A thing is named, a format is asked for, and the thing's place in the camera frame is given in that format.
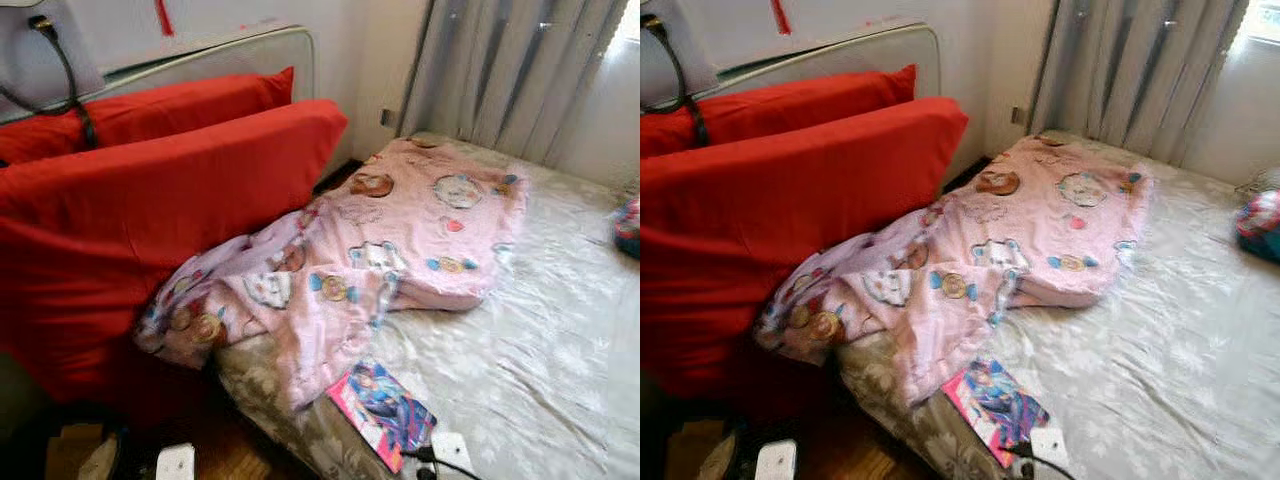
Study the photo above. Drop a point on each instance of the colourful cartoon cover book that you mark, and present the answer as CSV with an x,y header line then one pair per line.
x,y
995,410
380,410

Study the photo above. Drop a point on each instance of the bed with beige floral sheet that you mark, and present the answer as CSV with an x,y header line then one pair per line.
x,y
520,350
1150,350

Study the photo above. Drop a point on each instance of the pink cartoon print quilt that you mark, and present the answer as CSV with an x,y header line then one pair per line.
x,y
1020,220
400,220

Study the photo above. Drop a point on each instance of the brown cardboard piece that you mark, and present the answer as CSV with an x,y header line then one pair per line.
x,y
690,445
65,450

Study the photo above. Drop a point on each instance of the white crumpled paper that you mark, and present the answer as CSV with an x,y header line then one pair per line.
x,y
100,460
722,460

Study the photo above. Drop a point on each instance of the Captain America shield pillow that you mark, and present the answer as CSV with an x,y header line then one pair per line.
x,y
1258,225
628,228

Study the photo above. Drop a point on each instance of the red fabric cushion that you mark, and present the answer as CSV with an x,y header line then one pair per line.
x,y
800,100
120,230
180,105
740,230

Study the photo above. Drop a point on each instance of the grey pleated curtain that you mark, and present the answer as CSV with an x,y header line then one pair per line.
x,y
500,70
1130,70

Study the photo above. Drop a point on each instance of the bright window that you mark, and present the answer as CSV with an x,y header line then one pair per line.
x,y
628,20
1262,20

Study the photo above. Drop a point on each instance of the red hanging ornament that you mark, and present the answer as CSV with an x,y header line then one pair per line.
x,y
162,15
780,15

